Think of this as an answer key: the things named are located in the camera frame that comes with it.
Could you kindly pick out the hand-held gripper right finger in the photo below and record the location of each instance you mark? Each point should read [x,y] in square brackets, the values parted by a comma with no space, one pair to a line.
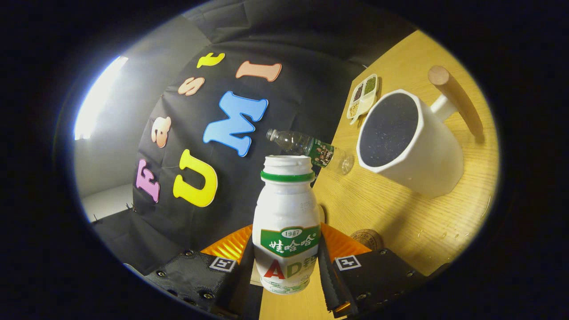
[378,275]

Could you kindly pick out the wooden table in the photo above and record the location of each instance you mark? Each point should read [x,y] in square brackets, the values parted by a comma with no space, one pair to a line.
[391,213]

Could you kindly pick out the round wooden coaster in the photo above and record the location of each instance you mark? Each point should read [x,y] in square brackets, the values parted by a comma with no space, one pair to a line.
[369,239]

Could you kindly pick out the clear plastic water bottle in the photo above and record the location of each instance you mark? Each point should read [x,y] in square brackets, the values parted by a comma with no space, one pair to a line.
[298,143]

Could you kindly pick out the white divided snack dish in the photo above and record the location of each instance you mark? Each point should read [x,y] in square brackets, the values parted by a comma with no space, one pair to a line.
[362,104]

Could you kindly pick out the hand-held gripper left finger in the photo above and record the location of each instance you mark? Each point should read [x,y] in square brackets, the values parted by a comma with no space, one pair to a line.
[200,278]

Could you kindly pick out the black backdrop cloth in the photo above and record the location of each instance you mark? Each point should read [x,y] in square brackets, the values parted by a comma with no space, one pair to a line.
[249,191]

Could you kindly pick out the white juice bottle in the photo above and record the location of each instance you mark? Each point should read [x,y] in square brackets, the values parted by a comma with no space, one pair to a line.
[286,213]

